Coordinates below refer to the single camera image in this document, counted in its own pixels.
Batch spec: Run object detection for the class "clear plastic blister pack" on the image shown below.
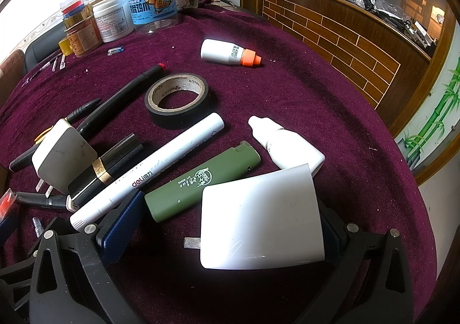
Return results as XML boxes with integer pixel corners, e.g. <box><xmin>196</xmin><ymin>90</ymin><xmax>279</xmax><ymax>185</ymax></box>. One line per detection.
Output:
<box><xmin>0</xmin><ymin>189</ymin><xmax>16</xmax><ymax>221</ymax></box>

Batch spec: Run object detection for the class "black gold lipstick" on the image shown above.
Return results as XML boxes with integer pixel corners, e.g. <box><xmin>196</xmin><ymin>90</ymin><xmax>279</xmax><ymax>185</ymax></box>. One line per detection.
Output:
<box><xmin>66</xmin><ymin>133</ymin><xmax>143</xmax><ymax>213</ymax></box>

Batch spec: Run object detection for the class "black yellow pen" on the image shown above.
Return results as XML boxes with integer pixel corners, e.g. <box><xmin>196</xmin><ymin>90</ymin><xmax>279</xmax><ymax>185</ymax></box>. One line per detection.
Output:
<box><xmin>8</xmin><ymin>97</ymin><xmax>104</xmax><ymax>173</ymax></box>

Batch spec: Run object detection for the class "small white plug adapter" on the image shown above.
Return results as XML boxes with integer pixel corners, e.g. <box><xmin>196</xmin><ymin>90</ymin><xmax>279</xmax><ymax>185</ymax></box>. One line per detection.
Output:
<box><xmin>32</xmin><ymin>118</ymin><xmax>97</xmax><ymax>195</ymax></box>

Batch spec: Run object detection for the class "black marker red cap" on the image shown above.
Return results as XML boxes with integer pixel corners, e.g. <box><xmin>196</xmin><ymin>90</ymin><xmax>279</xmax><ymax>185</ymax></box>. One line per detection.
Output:
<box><xmin>77</xmin><ymin>63</ymin><xmax>166</xmax><ymax>140</ymax></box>

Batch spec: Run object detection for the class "black electrical tape roll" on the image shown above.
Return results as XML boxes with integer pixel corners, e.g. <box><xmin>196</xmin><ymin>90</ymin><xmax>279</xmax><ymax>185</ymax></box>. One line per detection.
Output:
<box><xmin>144</xmin><ymin>72</ymin><xmax>210</xmax><ymax>129</ymax></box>

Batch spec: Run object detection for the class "white deli marker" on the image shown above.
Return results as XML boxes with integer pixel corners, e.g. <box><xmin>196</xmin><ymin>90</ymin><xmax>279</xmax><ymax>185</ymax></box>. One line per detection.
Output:
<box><xmin>69</xmin><ymin>113</ymin><xmax>225</xmax><ymax>231</ymax></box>

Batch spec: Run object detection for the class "large white charger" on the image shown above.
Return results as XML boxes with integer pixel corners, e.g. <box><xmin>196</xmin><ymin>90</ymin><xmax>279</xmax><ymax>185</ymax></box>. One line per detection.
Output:
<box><xmin>183</xmin><ymin>164</ymin><xmax>325</xmax><ymax>270</ymax></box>

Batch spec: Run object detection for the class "green lighter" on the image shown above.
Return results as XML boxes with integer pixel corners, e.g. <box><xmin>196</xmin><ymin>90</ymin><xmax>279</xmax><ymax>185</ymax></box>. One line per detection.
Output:
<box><xmin>144</xmin><ymin>141</ymin><xmax>260</xmax><ymax>223</ymax></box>

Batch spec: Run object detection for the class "white squeeze bottle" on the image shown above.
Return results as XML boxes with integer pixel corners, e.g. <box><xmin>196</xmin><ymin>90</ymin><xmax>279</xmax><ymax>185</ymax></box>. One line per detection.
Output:
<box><xmin>248</xmin><ymin>115</ymin><xmax>325</xmax><ymax>176</ymax></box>

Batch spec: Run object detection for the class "wooden brick pattern counter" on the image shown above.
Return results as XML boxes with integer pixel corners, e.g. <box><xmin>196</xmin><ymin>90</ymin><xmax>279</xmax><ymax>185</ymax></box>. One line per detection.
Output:
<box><xmin>257</xmin><ymin>0</ymin><xmax>430</xmax><ymax>135</ymax></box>

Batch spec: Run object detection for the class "maroon tablecloth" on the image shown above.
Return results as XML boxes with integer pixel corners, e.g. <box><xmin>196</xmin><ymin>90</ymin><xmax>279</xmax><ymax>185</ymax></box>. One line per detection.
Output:
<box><xmin>1</xmin><ymin>5</ymin><xmax>437</xmax><ymax>323</ymax></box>

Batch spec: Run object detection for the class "small blue battery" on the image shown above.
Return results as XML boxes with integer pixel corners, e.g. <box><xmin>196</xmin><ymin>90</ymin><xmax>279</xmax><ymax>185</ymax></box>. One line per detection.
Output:
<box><xmin>107</xmin><ymin>46</ymin><xmax>125</xmax><ymax>56</ymax></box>

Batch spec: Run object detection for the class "black leather sofa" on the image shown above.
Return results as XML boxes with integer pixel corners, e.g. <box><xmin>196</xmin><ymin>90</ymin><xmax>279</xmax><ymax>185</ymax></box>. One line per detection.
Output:
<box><xmin>25</xmin><ymin>22</ymin><xmax>66</xmax><ymax>72</ymax></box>

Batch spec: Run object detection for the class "brown label jar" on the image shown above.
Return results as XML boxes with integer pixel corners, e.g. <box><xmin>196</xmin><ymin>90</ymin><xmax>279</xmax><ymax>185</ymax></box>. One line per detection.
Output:
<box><xmin>66</xmin><ymin>16</ymin><xmax>102</xmax><ymax>58</ymax></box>

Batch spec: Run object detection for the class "white bottle orange cap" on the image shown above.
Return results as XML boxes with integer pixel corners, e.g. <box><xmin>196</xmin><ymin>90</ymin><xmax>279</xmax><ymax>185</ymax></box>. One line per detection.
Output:
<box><xmin>200</xmin><ymin>39</ymin><xmax>261</xmax><ymax>67</ymax></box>

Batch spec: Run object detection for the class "white plastic jar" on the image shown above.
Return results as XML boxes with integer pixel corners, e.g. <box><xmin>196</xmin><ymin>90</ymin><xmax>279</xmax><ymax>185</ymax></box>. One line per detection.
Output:
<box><xmin>93</xmin><ymin>0</ymin><xmax>134</xmax><ymax>43</ymax></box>

